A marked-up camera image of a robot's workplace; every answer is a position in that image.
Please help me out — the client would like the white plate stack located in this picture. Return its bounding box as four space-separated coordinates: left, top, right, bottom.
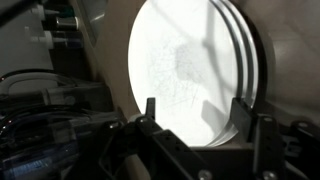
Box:
206 0 260 148

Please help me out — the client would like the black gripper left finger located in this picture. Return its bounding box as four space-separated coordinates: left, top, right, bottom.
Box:
146 98 156 119

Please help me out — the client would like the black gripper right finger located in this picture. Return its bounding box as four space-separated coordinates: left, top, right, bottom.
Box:
230 98 256 142

